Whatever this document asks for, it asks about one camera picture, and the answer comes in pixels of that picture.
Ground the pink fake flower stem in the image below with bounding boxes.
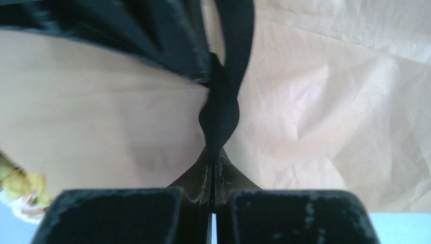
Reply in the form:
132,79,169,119
1,191,45,225

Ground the black ribbon with gold text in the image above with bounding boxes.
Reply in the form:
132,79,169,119
1,0,255,161

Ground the yellow fake flower stem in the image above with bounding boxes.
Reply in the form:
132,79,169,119
1,155,52,209

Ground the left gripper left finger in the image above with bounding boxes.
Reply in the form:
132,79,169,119
32,149,213,243

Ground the two-sided peach green wrapping paper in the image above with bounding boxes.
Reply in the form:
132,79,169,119
1,1,430,212

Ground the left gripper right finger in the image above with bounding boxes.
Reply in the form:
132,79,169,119
213,151,379,243

